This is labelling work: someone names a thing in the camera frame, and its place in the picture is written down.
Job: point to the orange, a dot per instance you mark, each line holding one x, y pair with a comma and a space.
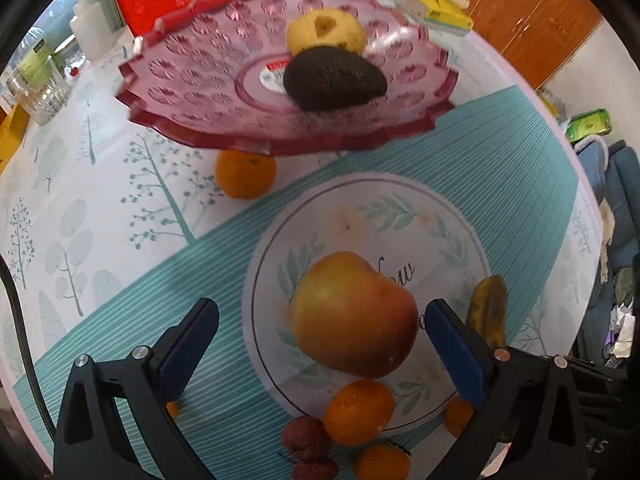
456, 417
245, 175
173, 408
382, 462
357, 412

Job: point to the yellow white box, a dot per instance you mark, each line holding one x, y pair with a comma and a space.
435, 7

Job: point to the pile of clothes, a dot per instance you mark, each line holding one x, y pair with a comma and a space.
620, 320

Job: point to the ribbed glass cup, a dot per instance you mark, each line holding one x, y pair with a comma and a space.
42, 95

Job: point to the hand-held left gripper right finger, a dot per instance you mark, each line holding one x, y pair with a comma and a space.
457, 347

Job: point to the blue chair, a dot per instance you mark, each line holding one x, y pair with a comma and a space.
617, 190

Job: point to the pink glass fruit plate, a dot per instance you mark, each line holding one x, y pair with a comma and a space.
200, 90

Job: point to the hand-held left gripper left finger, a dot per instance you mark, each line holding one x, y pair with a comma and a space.
187, 347

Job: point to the red lychee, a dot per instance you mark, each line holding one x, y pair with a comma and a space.
305, 437
315, 470

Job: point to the glass bottle with green label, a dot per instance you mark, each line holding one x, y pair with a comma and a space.
35, 57

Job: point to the yellow flat box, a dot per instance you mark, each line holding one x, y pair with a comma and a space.
11, 135

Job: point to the wooden cabinet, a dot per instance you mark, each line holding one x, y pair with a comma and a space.
520, 15

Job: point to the white plastic bottle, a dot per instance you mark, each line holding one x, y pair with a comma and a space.
89, 27

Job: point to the overripe banana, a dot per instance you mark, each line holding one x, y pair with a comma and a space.
487, 310

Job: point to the red yellow apple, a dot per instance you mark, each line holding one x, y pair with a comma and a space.
350, 315

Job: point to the dark avocado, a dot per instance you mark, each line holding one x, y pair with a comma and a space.
332, 80

